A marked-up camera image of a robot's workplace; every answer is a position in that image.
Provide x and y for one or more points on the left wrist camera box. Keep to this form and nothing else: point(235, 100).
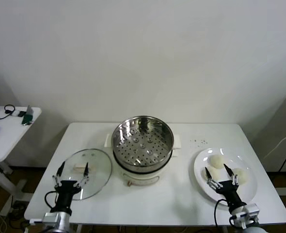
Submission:
point(49, 216)

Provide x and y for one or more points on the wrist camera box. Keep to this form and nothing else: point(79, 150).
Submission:
point(49, 216)
point(250, 210)

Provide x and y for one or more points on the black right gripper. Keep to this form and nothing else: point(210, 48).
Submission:
point(227, 190)

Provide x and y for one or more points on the white side table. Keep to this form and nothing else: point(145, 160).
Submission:
point(9, 136)

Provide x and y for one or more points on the round glass pot lid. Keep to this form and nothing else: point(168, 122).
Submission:
point(97, 174)

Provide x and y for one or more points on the white electric cooking pot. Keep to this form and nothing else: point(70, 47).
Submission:
point(138, 178)

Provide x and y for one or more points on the white steamed baozi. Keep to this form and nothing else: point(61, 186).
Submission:
point(215, 173)
point(243, 176)
point(217, 161)

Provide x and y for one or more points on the white round plate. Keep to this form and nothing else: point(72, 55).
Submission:
point(247, 191)

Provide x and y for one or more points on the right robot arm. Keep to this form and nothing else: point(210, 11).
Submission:
point(253, 229)

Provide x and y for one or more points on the floor power strip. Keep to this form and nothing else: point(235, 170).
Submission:
point(18, 206)

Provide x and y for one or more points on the small white adapter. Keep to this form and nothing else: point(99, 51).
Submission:
point(15, 113)

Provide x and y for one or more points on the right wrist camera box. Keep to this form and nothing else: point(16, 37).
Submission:
point(250, 210)

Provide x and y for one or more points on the scattered dark crumbs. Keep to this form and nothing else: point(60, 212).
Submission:
point(196, 142)

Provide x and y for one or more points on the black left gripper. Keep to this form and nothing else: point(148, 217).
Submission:
point(66, 191)

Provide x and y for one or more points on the perforated steel steamer basket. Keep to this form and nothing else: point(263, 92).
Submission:
point(118, 134)

